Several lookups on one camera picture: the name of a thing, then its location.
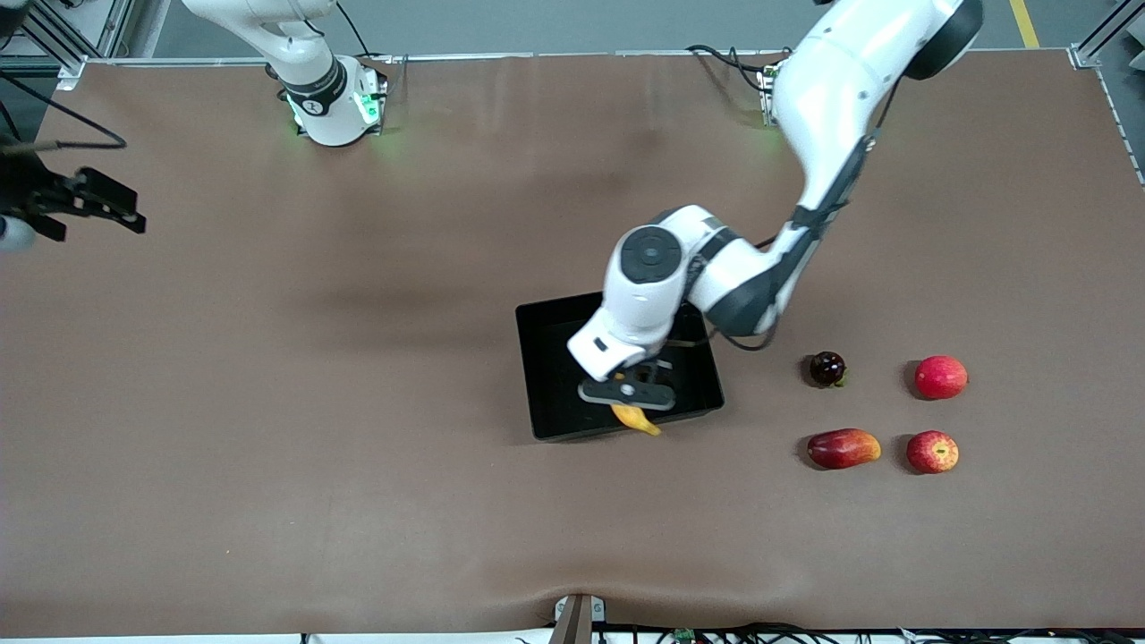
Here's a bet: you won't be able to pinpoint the black plastic box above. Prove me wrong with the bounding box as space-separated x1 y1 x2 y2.
515 292 726 444

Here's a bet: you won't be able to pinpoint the yellow banana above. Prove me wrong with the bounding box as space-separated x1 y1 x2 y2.
611 402 664 438

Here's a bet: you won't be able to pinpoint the red yellow apple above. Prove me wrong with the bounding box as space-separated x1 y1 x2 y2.
906 430 960 474

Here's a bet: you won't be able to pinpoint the red mango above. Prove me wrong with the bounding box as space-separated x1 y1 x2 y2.
807 428 882 470

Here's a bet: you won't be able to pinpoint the large red apple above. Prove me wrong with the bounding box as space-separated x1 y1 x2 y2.
914 355 969 401

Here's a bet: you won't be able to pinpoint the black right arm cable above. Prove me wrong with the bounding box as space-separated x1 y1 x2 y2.
0 72 129 153

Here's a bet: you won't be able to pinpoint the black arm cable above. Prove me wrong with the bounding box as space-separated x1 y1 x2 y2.
0 72 129 153
714 234 781 352

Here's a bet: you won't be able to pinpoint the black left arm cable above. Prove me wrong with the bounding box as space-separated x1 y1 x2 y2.
714 234 781 352

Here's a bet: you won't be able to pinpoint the aluminium frame profile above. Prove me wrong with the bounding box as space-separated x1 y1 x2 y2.
0 0 135 90

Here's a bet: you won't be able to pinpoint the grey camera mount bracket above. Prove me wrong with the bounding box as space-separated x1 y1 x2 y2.
547 593 607 644

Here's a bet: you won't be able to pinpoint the metal table edge rail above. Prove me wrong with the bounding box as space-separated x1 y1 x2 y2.
85 48 1079 66

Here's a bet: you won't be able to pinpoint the black right base cable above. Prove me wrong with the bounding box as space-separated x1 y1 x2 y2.
335 0 394 64

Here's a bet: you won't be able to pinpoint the black left base cables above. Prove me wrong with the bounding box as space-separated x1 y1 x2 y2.
686 43 777 96

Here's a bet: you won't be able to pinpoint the aluminium frame corner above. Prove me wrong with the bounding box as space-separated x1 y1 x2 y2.
1069 0 1145 72

